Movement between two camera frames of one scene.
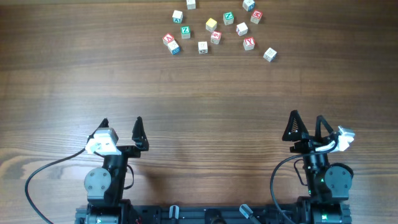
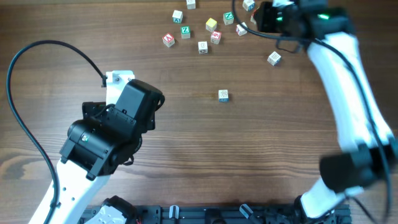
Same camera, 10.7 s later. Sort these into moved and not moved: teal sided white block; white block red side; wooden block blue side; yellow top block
Moved: wooden block blue side
Not moved: teal sided white block; yellow top block; white block red side
